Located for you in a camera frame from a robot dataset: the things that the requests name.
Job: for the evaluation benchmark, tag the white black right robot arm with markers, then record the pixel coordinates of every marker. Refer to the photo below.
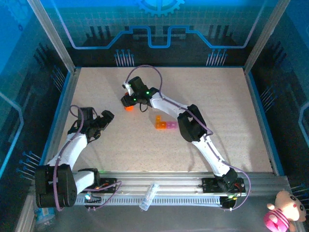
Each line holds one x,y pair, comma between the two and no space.
193,125

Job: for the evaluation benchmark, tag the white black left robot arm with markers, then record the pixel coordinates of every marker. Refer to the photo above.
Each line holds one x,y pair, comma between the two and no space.
60,186

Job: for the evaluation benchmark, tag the small clear plastic bottle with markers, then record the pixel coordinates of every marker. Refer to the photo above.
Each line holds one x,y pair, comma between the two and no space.
148,197

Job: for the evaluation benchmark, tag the water bottle with blue label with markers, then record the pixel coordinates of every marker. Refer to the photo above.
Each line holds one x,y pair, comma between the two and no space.
46,217

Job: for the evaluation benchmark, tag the pink beige plush toy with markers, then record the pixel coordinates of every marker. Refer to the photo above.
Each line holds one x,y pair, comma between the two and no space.
289,205

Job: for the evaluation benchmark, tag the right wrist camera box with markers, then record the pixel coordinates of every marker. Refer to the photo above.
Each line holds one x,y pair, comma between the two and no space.
127,88

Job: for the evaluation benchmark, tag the aluminium table side rail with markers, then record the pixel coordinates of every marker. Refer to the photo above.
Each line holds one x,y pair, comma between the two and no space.
69,96

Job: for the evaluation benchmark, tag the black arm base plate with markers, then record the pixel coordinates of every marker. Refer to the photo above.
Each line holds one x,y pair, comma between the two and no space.
108,182
210,184

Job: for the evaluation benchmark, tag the aluminium mounting rail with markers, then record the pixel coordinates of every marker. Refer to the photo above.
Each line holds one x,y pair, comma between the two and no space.
169,178

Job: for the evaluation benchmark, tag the aluminium frame post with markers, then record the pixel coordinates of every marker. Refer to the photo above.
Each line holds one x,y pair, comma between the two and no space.
51,36
265,36

